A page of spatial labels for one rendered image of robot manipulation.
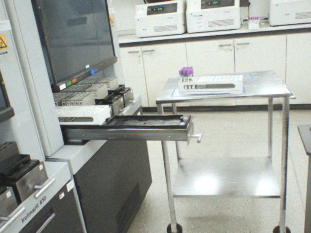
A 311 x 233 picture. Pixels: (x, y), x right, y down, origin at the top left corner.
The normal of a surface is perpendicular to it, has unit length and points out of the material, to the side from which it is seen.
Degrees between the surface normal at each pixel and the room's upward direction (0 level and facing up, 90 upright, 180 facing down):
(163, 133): 90
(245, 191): 0
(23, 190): 90
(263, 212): 0
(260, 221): 0
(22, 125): 90
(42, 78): 90
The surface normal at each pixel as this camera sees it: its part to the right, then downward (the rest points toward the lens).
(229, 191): -0.11, -0.94
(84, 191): 0.94, 0.00
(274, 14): -0.28, 0.36
